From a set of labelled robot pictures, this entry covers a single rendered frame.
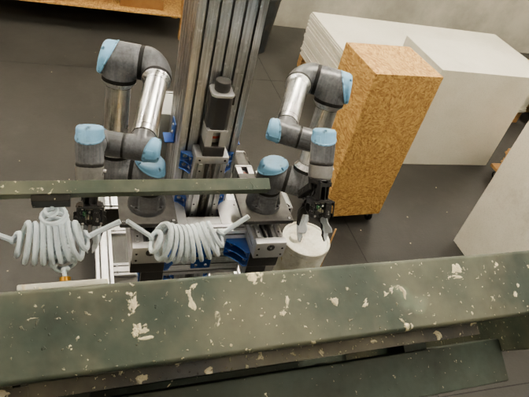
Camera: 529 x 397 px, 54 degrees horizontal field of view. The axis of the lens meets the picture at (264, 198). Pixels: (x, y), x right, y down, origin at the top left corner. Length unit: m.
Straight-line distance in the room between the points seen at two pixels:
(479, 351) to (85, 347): 0.75
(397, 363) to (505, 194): 3.00
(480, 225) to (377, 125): 1.17
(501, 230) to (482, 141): 1.51
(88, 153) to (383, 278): 0.93
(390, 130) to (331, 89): 1.59
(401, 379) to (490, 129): 4.36
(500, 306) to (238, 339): 0.42
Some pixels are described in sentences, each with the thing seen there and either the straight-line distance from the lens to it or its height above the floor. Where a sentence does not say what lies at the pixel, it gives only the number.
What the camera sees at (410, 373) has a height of 1.70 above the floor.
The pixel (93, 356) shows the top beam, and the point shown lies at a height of 1.92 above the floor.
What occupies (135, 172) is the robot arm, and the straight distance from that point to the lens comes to 1.99.
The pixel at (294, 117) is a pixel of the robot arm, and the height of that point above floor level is 1.62.
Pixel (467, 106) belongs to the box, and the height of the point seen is 0.63.
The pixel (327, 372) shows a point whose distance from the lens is 0.94.
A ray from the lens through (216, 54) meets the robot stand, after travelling 1.96.
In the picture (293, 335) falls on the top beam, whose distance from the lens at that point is 0.69.
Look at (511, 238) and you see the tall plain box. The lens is 3.90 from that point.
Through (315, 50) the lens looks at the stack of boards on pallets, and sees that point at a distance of 5.66.
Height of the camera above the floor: 2.46
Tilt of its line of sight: 39 degrees down
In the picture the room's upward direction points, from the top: 16 degrees clockwise
